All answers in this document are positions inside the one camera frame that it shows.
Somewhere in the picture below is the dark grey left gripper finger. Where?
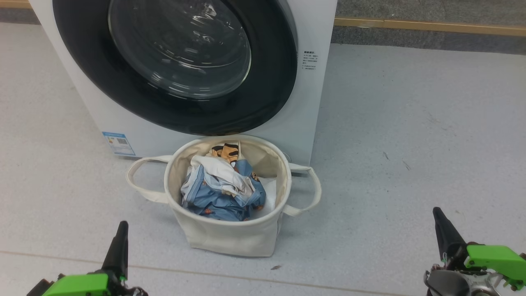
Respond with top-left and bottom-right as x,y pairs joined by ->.
102,221 -> 129,281

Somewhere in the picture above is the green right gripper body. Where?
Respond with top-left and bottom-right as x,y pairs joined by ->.
442,242 -> 526,291

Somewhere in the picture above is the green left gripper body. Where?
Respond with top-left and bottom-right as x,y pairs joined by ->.
27,271 -> 148,296

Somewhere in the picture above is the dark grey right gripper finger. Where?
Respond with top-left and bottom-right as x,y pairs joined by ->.
433,207 -> 468,260

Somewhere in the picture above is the blue orange-patterned garment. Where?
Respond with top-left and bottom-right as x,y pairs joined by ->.
181,160 -> 267,222

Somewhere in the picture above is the white cartoon print garment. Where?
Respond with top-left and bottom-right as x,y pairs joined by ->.
190,142 -> 263,207

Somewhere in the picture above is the black round glass washer door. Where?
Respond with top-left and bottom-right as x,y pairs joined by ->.
52,0 -> 298,136

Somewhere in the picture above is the cream canvas laundry basket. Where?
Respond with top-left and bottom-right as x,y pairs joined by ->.
126,135 -> 322,258

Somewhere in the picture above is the white front-load washing machine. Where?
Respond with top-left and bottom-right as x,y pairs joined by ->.
29,0 -> 338,167

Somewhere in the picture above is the blue energy label sticker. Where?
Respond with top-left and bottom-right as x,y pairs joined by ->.
102,132 -> 136,157

